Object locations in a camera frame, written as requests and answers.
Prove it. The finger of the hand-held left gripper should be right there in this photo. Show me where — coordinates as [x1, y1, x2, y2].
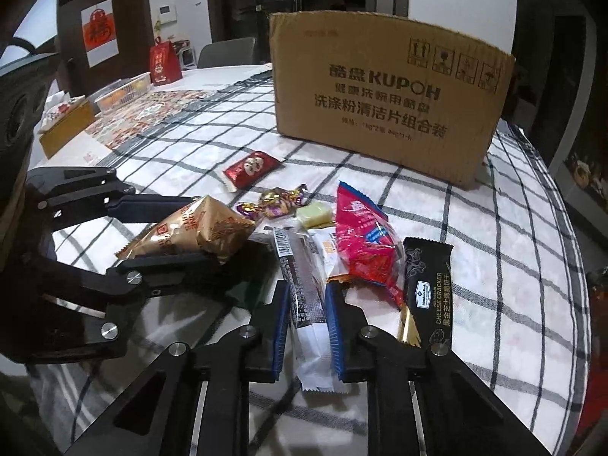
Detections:
[26, 165, 203, 231]
[28, 252, 229, 358]

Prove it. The gold foil snack packet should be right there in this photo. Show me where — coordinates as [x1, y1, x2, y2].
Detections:
[116, 195, 257, 264]

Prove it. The clear plastic basket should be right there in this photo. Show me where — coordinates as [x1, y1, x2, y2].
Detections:
[92, 72, 152, 114]

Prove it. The checked white tablecloth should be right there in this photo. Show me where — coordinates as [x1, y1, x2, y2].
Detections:
[28, 64, 594, 456]

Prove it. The red and white wall poster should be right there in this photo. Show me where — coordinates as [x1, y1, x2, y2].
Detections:
[81, 0, 118, 68]

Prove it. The pale yellow candy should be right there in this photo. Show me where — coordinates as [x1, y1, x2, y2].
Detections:
[295, 202, 336, 230]

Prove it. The patterned table mat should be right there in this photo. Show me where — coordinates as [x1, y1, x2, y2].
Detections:
[85, 86, 229, 150]

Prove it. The dark side cabinet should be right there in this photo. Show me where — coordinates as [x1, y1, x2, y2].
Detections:
[551, 14, 608, 229]

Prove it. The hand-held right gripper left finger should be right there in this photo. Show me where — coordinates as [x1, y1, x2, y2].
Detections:
[64, 280, 290, 456]

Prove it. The yellow cardboard box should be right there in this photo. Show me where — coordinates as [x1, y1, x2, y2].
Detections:
[39, 103, 98, 158]

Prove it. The white stool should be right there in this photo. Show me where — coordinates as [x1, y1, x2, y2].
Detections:
[173, 40, 198, 70]

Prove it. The dark wooden door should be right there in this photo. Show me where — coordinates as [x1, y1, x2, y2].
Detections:
[56, 0, 158, 93]

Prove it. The black cracker packet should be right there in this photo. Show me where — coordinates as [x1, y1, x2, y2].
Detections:
[396, 236, 454, 350]

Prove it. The gold and purple candy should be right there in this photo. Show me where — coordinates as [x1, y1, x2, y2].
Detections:
[236, 201, 263, 222]
[258, 184, 307, 219]

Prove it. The dark green snack packet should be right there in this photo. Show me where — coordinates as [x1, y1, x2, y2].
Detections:
[209, 241, 286, 317]

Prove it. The white and orange snack packet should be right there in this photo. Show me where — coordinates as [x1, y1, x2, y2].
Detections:
[306, 228, 352, 287]

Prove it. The red gift bag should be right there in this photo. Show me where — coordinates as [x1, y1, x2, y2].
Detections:
[149, 40, 184, 87]

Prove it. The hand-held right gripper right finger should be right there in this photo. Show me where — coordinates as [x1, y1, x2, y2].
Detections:
[324, 281, 552, 456]

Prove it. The large red snack packet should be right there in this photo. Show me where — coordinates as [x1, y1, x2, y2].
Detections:
[335, 181, 407, 309]

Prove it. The grey chair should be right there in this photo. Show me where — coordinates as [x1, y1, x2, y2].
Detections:
[197, 38, 257, 70]

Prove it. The brown cardboard box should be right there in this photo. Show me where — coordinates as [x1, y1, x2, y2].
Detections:
[268, 11, 516, 190]

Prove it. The black and white snack packet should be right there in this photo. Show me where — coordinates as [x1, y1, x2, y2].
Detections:
[266, 227, 350, 393]

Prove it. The small red snack packet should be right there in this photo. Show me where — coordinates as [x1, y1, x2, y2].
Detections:
[223, 150, 282, 193]

